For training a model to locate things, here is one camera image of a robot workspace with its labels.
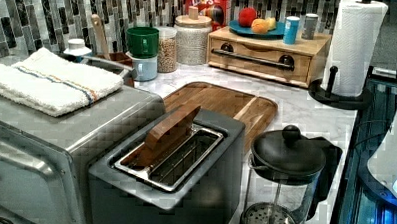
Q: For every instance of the wooden drawer box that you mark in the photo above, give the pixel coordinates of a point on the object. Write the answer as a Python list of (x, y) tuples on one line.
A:
[(309, 56)]

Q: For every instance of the wooden toast slice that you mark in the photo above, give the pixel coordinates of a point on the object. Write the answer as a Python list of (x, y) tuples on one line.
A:
[(163, 137)]

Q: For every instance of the wooden cutting board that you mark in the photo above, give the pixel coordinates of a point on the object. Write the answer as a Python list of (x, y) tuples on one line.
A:
[(254, 111)]

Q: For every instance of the grey two-slot toaster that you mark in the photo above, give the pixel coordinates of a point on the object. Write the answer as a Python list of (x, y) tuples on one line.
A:
[(207, 191)]

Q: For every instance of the light blue mug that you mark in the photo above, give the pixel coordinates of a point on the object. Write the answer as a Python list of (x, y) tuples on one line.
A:
[(146, 68)]

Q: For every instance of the white jar wooden lid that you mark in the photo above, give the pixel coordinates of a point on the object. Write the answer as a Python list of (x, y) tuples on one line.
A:
[(192, 34)]

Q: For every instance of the glass jar with cereal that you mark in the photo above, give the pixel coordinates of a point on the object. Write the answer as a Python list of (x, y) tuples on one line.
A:
[(166, 58)]

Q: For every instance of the green mug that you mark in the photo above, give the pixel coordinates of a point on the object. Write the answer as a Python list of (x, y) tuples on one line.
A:
[(143, 42)]

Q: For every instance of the brown utensil holder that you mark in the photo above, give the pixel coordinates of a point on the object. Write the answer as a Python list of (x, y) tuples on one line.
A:
[(120, 59)]

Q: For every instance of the orange fruit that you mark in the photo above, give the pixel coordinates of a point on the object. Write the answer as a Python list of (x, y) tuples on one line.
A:
[(259, 26)]

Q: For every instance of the red froot loops box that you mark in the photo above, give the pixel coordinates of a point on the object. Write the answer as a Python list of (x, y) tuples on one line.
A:
[(217, 10)]

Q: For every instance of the red apple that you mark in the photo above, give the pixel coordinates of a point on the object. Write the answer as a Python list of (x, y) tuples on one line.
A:
[(246, 17)]

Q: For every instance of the black glass french press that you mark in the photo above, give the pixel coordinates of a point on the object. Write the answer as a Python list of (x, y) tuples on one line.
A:
[(296, 173)]

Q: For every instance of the yellow fruit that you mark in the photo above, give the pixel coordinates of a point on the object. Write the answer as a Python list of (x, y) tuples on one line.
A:
[(272, 23)]

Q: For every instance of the black paper towel holder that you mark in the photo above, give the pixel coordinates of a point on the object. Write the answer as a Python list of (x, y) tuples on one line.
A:
[(343, 102)]

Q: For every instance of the blue shaker can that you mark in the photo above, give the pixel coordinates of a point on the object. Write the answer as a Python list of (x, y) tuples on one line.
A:
[(291, 29)]

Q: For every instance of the wooden spatula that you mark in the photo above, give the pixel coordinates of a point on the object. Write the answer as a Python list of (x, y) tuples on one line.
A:
[(99, 32)]

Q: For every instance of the white lidded small bottle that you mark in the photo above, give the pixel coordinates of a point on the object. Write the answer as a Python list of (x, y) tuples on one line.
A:
[(77, 49)]

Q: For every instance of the grey shaker can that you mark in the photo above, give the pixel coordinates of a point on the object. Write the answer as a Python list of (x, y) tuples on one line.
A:
[(309, 26)]

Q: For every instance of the white folded striped towel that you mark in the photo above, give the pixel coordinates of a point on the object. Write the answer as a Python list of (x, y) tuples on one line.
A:
[(55, 86)]

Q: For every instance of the stainless steel toaster oven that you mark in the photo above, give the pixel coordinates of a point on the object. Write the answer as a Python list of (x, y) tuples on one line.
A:
[(44, 160)]

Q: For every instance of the white paper towel roll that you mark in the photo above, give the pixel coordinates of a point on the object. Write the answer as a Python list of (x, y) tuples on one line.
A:
[(353, 40)]

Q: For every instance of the black drawer handle bar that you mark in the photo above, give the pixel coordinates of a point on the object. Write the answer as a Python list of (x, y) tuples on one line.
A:
[(285, 62)]

